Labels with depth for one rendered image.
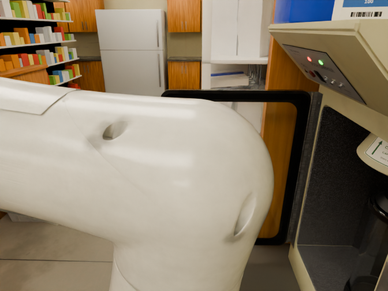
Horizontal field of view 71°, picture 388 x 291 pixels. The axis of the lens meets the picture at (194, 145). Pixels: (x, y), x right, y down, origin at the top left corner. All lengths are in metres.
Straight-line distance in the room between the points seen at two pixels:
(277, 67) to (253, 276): 0.50
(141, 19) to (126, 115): 5.08
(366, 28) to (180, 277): 0.23
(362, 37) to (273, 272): 0.62
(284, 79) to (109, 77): 4.96
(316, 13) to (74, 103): 0.38
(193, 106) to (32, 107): 0.09
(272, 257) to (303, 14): 0.59
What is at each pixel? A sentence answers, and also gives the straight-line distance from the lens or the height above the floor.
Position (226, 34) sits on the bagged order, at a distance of 1.64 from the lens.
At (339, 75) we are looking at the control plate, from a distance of 0.39.
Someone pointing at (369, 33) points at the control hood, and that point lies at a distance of 0.27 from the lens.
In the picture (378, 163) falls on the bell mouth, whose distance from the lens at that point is 0.47.
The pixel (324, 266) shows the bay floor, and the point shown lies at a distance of 0.72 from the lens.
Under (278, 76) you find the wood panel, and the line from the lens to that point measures 0.63.
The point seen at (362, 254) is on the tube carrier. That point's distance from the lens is 0.59.
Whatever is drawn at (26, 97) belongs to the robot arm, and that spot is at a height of 1.47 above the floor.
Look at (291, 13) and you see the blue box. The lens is 0.47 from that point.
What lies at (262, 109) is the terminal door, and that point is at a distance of 0.58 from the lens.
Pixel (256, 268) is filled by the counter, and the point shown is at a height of 0.94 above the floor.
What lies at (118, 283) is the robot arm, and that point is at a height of 1.34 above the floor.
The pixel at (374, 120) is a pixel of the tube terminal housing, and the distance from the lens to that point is 0.44.
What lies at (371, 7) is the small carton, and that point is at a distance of 0.37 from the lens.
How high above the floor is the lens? 1.50
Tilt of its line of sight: 23 degrees down
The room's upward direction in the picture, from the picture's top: straight up
